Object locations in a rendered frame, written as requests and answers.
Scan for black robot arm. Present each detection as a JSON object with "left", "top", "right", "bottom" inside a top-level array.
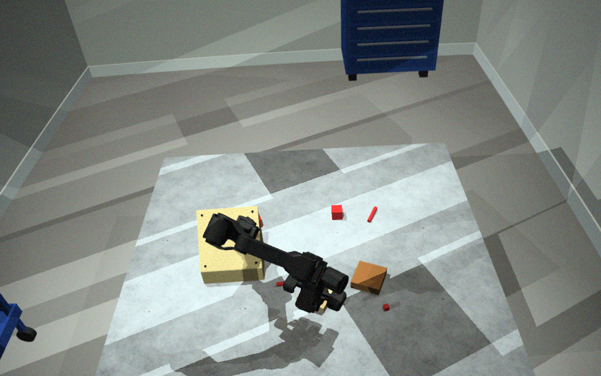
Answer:
[{"left": 203, "top": 213, "right": 349, "bottom": 313}]

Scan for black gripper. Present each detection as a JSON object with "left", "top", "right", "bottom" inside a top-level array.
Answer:
[{"left": 283, "top": 274, "right": 346, "bottom": 311}]

